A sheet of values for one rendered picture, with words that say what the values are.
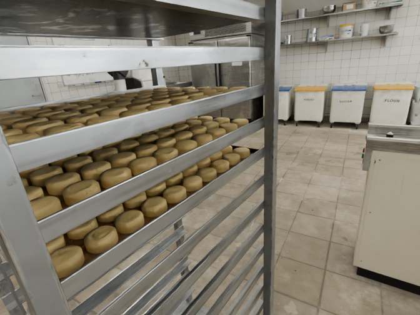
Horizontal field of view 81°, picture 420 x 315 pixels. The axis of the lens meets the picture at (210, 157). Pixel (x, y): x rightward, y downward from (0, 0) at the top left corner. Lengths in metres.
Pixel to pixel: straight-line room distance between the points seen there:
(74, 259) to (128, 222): 0.10
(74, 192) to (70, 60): 0.18
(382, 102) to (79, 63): 4.99
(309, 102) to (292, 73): 0.96
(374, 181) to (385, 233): 0.31
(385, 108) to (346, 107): 0.58
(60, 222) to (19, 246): 0.06
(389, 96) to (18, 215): 5.06
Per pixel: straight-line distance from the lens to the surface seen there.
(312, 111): 5.21
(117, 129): 0.36
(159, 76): 0.97
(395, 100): 5.14
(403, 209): 1.64
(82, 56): 0.34
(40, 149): 0.32
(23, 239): 0.31
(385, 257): 1.81
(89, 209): 0.37
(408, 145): 1.51
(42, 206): 0.39
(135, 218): 0.47
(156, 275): 0.50
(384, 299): 1.88
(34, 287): 0.34
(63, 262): 0.43
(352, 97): 5.11
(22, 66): 0.32
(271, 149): 0.74
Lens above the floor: 1.31
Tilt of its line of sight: 21 degrees down
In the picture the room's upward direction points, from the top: 4 degrees counter-clockwise
